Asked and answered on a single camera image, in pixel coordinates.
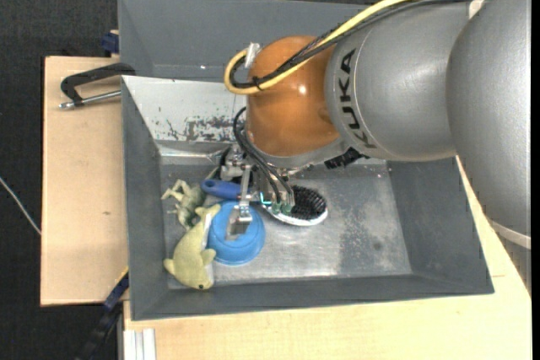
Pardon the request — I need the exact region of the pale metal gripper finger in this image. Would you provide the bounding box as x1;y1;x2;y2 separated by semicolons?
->
237;200;254;236
226;207;243;242

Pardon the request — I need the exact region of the blue plastic cup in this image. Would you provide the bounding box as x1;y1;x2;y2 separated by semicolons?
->
207;200;267;267

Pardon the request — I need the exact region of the yellow-green toy dolphin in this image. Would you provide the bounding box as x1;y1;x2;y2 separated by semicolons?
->
162;203;223;292

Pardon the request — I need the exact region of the green toy frog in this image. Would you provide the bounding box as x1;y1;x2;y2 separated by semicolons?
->
160;178;208;231

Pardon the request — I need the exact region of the grey metal bin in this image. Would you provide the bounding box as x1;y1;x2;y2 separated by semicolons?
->
116;0;495;321

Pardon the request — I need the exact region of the pale wood flat board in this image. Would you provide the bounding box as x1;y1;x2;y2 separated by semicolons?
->
40;56;130;308

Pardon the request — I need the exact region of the blue-handled black hairbrush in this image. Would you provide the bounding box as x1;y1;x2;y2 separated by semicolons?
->
200;179;330;228

